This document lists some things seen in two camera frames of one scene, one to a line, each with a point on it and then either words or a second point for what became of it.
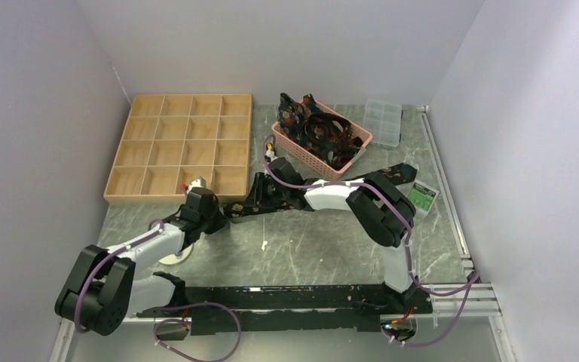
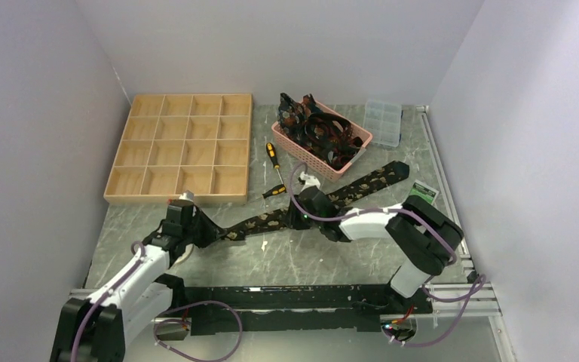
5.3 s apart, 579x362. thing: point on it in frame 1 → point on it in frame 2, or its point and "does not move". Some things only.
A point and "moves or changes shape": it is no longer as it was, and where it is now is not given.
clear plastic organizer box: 383,120 does not move
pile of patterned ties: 328,134 does not move
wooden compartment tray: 170,139 does not move
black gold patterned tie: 251,208 moves or changes shape
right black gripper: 257,193 → 293,220
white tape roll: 173,259 does not move
